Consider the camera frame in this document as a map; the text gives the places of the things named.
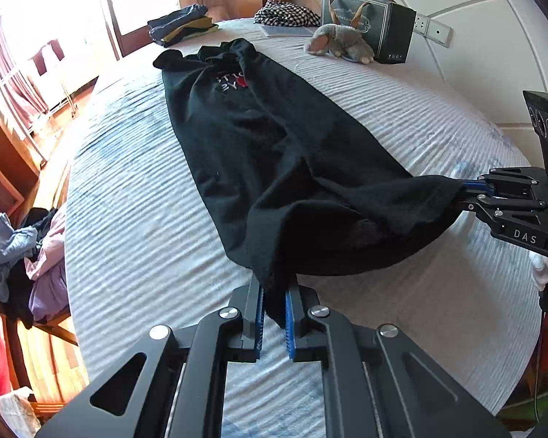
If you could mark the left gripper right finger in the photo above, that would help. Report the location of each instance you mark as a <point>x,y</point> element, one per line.
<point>304,339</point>

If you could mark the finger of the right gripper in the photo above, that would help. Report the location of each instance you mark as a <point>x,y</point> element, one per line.
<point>476,185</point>
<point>474,203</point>

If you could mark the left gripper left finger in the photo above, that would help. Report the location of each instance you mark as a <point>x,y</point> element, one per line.
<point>246,344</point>

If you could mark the black printed t-shirt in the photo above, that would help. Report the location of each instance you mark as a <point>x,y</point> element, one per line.
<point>294,185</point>

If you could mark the pile of clothes on chair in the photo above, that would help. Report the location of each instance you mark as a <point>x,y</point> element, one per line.
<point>33,284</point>

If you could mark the right hand white glove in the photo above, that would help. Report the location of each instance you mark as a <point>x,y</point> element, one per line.
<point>539,270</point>

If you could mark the dark green gift bag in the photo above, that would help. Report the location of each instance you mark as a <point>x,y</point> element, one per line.
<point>384,24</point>

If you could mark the grey plush rabbit toy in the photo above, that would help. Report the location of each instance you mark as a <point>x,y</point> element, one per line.
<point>340,41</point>

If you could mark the white paper booklet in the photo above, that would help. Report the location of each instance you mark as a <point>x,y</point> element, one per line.
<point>285,32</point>

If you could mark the black white checkered cloth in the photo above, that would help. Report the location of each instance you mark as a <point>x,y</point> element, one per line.
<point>286,14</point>

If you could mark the folded mustard yellow garment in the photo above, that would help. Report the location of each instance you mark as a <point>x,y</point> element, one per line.
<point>198,26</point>

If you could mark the folded dark blue garment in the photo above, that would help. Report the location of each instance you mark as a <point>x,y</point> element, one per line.
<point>160,27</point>

